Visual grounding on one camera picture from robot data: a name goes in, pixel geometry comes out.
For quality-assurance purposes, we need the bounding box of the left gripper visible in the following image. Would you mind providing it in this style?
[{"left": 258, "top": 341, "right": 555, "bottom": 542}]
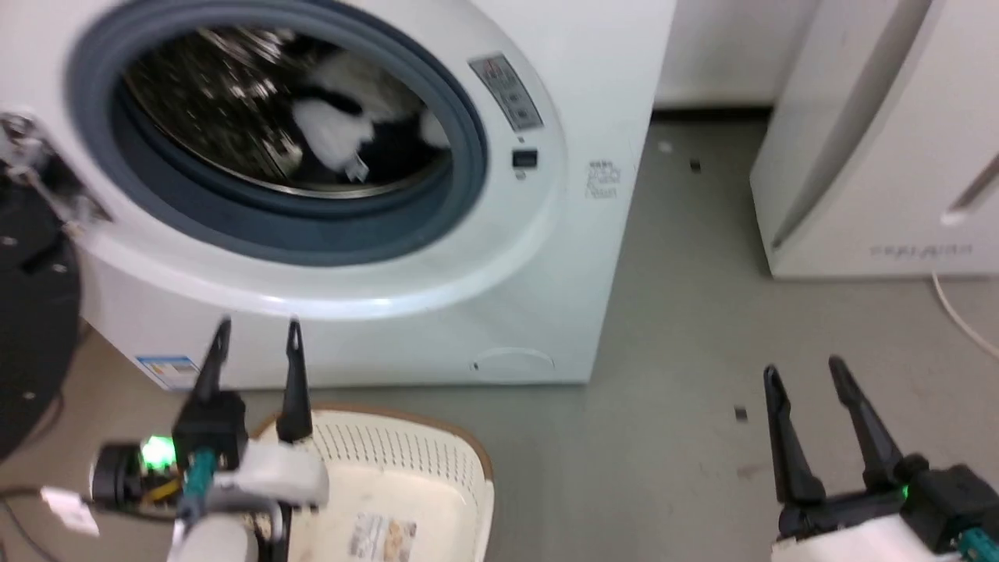
[{"left": 171, "top": 316, "right": 329, "bottom": 518}]

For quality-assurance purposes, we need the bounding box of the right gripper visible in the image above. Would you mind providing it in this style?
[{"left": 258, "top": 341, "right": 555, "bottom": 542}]
[{"left": 763, "top": 356, "right": 999, "bottom": 562}]

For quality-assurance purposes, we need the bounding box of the cream plastic laundry basket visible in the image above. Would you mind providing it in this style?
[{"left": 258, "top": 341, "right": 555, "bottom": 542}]
[{"left": 251, "top": 405, "right": 497, "bottom": 562}]

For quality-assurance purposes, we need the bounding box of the printed label inside basket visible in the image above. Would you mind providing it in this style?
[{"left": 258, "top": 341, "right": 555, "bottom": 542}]
[{"left": 348, "top": 512, "right": 419, "bottom": 562}]

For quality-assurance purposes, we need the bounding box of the black round washing machine door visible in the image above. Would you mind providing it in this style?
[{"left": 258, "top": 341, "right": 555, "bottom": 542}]
[{"left": 0, "top": 176, "right": 84, "bottom": 466}]

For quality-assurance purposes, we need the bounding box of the steel washing machine drum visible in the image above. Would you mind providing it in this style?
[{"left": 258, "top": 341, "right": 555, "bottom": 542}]
[{"left": 121, "top": 26, "right": 453, "bottom": 200}]

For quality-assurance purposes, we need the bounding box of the white front-load washing machine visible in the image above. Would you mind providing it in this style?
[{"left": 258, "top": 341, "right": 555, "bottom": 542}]
[{"left": 0, "top": 0, "right": 678, "bottom": 393}]

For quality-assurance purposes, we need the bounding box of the blue energy label sticker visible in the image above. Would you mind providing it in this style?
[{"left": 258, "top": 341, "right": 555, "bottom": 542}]
[{"left": 136, "top": 355, "right": 201, "bottom": 391}]

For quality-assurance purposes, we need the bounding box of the white paper tag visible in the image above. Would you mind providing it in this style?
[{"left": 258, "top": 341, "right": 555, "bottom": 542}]
[{"left": 40, "top": 487, "right": 101, "bottom": 539}]

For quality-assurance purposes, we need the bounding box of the white and black clothing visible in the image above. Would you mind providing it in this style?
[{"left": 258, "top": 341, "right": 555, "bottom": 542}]
[{"left": 291, "top": 48, "right": 453, "bottom": 185}]

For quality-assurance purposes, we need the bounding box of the white cabinet appliance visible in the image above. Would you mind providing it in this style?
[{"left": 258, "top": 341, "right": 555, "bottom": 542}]
[{"left": 750, "top": 0, "right": 999, "bottom": 280}]

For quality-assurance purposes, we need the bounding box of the grey rubber door gasket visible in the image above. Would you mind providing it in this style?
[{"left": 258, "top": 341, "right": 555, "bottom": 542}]
[{"left": 65, "top": 0, "right": 490, "bottom": 268}]

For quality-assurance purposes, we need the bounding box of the grey instruction sticker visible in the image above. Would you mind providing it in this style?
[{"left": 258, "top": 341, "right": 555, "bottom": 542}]
[{"left": 468, "top": 54, "right": 545, "bottom": 133}]

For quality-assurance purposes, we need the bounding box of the white power cable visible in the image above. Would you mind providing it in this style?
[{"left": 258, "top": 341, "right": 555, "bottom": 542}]
[{"left": 930, "top": 272, "right": 999, "bottom": 361}]

